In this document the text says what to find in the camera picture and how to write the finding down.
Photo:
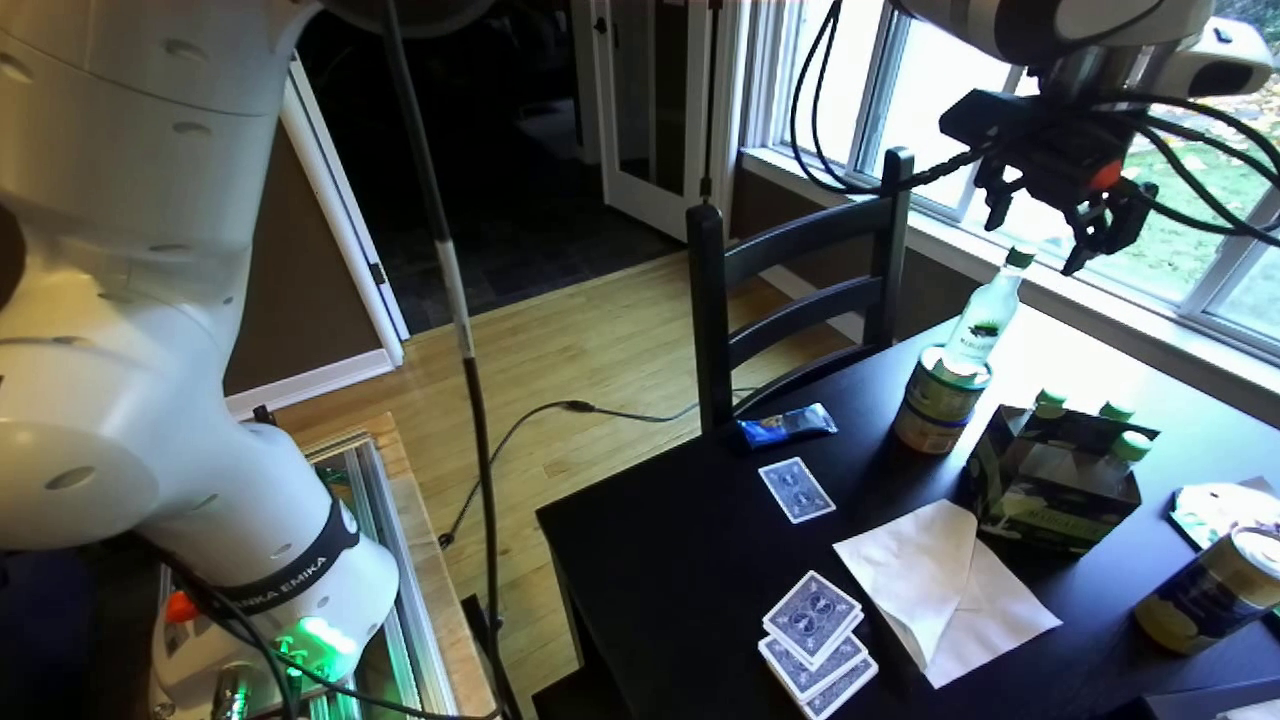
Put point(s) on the blue playing card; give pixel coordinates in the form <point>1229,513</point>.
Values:
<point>799,489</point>
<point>832,685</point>
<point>815,617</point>

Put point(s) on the black stand pole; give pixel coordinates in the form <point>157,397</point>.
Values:
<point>454,293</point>

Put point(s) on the yellow and black drink can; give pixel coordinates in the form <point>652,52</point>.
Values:
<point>1202,595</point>

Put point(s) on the green and white printed packet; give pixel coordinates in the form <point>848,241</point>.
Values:
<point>1221,511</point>

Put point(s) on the green cardboard bottle carrier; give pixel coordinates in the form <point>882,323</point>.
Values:
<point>1055,489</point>

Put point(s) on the white paper napkin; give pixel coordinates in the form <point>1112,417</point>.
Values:
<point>944,585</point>

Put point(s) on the blue snack wrapper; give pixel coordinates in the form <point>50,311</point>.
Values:
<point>784,426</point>

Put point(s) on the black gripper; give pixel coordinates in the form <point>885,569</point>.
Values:
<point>1040,142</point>

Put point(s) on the white framed panel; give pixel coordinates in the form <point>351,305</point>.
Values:
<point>344,232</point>

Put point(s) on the dark wooden chair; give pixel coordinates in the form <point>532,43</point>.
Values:
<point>711,305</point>

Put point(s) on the clear bottle with green cap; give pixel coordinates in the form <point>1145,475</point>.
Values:
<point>1112,413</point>
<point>993,316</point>
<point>1048,406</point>

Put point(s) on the white window frame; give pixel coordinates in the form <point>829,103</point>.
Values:
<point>872,83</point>

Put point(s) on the nut can with green lid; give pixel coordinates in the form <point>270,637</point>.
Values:
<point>933,406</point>

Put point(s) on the white glass door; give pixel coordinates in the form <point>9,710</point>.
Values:
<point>600,123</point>

